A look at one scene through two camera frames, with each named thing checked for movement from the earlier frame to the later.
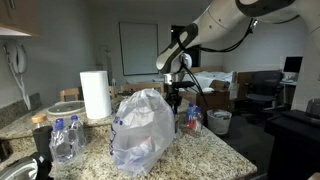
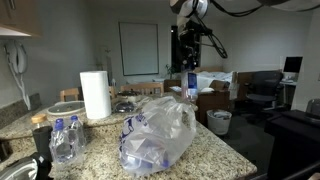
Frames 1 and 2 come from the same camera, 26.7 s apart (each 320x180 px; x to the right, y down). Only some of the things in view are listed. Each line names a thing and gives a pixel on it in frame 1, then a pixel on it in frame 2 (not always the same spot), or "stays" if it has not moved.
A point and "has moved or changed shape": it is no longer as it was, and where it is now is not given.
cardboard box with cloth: [212, 88] stays
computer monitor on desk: [293, 64] stays
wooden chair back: [69, 92] stays
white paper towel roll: [97, 94] stays
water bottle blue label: [199, 120] -> [189, 86]
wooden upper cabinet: [19, 18] stays
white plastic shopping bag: [142, 132] has moved or changed shape
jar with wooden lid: [42, 133] stays
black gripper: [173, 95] -> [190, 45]
